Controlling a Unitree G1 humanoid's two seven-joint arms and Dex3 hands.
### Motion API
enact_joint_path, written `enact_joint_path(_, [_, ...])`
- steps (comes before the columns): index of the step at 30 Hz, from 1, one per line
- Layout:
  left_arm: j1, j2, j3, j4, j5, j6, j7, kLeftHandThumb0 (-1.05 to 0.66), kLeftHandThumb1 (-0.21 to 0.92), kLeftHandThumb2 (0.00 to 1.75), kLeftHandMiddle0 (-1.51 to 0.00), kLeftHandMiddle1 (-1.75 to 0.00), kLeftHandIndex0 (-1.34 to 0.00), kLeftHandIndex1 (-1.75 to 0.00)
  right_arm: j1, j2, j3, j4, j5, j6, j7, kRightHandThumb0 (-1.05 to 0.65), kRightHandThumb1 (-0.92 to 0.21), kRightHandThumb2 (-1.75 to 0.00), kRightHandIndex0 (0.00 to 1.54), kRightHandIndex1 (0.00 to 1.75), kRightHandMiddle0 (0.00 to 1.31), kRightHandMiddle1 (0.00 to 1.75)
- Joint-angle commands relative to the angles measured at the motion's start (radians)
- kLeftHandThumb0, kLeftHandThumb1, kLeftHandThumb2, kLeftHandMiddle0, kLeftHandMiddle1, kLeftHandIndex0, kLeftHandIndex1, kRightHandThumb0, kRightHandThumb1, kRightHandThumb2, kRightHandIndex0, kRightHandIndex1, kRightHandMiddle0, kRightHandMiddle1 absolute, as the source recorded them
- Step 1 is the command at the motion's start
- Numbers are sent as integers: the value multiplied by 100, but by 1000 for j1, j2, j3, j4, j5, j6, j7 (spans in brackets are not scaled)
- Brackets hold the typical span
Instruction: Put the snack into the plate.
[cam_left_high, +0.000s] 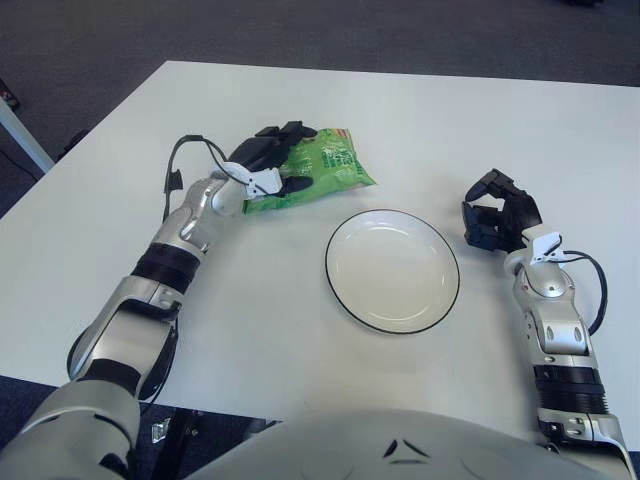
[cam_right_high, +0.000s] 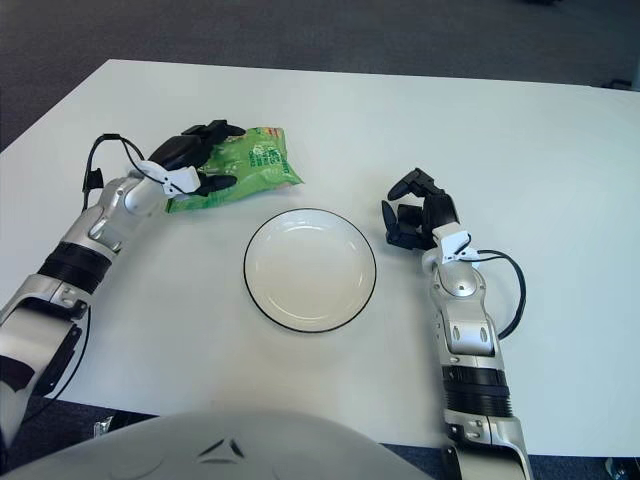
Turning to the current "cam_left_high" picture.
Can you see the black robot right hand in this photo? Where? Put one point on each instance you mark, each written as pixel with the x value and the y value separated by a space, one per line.
pixel 525 215

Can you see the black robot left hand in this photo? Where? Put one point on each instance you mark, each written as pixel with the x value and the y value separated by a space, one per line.
pixel 260 152

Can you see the green snack bag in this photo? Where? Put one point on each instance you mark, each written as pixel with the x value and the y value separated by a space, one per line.
pixel 335 160

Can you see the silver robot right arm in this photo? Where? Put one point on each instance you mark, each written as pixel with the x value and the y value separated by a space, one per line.
pixel 550 285

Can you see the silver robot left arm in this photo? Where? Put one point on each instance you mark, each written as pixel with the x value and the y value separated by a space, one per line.
pixel 185 225

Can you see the white plate black rim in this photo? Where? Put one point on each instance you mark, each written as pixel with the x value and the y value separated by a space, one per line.
pixel 392 272

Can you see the white neighbouring table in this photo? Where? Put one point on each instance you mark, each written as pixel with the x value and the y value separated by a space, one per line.
pixel 25 140

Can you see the silver robot torso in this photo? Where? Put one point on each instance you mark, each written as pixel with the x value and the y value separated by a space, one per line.
pixel 350 445

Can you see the shiny metal table foot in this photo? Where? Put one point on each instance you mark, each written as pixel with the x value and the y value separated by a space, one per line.
pixel 160 432

